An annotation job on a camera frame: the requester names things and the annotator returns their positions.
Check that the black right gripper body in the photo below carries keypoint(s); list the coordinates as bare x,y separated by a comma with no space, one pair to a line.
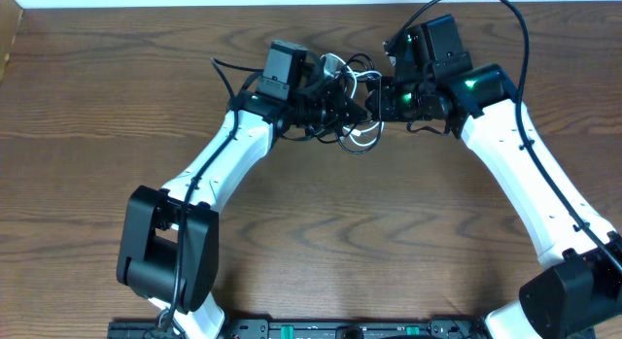
397,102

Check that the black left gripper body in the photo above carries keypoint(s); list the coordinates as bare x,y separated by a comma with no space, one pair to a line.
337,112

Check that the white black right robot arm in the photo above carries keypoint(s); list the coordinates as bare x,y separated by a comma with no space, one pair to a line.
579,250

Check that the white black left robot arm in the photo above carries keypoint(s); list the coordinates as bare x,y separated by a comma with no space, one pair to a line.
169,251

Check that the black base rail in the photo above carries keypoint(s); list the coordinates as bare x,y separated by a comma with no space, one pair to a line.
340,328

